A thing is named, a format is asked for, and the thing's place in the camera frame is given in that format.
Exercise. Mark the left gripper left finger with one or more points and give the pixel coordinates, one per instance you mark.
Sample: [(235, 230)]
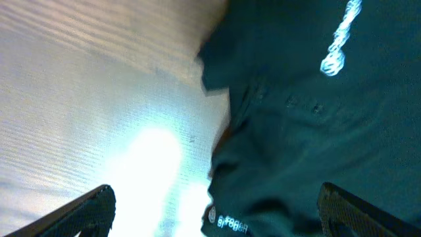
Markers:
[(91, 214)]

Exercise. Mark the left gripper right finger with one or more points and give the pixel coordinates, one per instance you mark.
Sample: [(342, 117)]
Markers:
[(344, 214)]

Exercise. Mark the black Sytrogen t-shirt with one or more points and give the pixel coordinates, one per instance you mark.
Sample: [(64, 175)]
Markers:
[(320, 91)]

